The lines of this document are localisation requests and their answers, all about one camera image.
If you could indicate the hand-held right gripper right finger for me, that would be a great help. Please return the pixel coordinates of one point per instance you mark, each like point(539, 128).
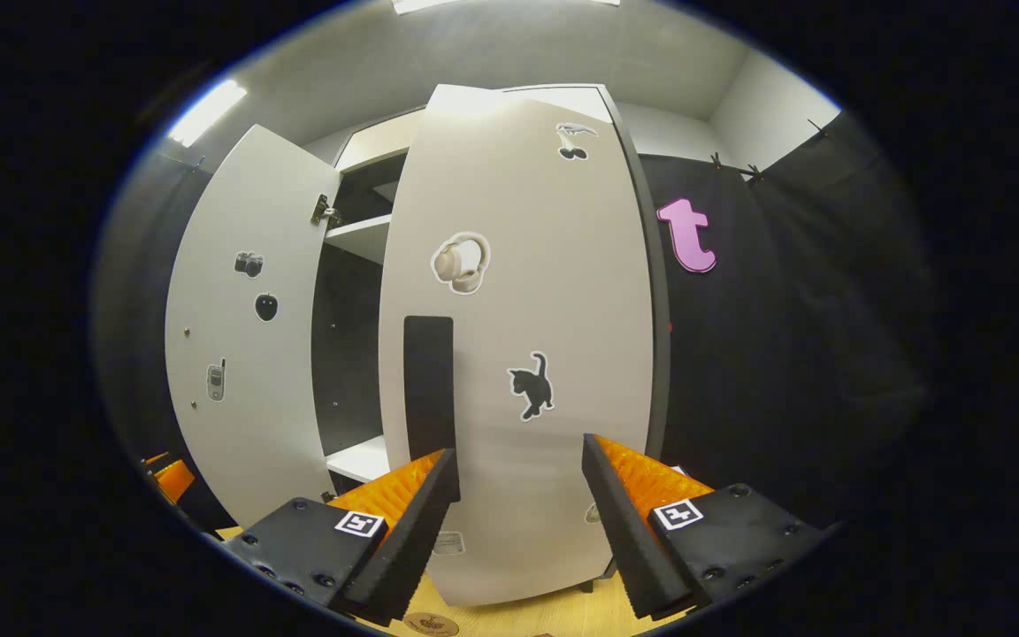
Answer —
point(624, 540)

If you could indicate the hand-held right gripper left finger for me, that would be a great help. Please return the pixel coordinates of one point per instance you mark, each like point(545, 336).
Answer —
point(412, 540)

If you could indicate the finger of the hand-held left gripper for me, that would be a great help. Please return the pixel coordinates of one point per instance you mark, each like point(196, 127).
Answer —
point(175, 479)

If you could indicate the white cabinet door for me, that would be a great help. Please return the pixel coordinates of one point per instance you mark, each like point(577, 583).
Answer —
point(518, 221)
point(253, 433)

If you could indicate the white cabinet shelf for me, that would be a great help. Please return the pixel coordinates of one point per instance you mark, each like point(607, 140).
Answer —
point(386, 191)
point(363, 460)
point(363, 237)

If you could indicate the white and grey cabinet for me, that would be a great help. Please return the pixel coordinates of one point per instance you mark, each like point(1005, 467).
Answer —
point(350, 354)

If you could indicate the black backdrop cloth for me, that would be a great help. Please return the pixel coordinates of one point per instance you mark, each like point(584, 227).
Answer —
point(784, 372)

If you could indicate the metal door hinge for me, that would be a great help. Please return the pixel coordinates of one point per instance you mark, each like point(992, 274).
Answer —
point(325, 211)

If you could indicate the ceiling light panel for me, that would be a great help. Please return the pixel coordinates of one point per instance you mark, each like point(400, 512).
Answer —
point(439, 4)
point(207, 113)

